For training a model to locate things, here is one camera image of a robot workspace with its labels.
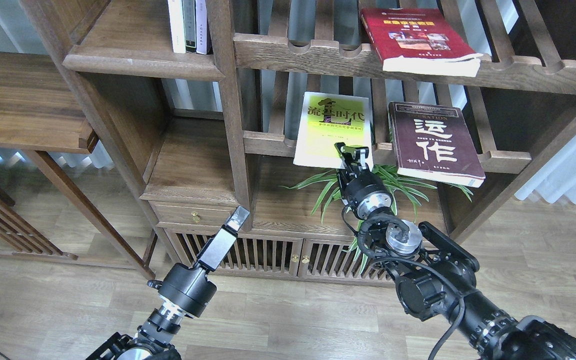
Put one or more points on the yellow green book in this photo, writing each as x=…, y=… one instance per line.
x=327, y=119

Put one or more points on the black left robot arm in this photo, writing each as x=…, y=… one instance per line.
x=152, y=341

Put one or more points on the white upright book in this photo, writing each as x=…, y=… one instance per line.
x=177, y=25

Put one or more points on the dark wooden bookshelf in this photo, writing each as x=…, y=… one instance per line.
x=195, y=135

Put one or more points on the dark brown book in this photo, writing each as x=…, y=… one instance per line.
x=432, y=142

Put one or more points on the wooden side table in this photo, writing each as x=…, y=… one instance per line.
x=39, y=115

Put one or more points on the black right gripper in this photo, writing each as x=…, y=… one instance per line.
x=361, y=189

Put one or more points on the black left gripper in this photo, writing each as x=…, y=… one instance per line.
x=187, y=291

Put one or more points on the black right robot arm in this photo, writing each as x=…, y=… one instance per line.
x=433, y=275

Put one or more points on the red book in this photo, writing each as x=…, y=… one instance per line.
x=418, y=41

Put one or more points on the dark green upright book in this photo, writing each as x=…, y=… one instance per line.
x=189, y=25

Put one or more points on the green spider plant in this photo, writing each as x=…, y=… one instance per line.
x=386, y=174

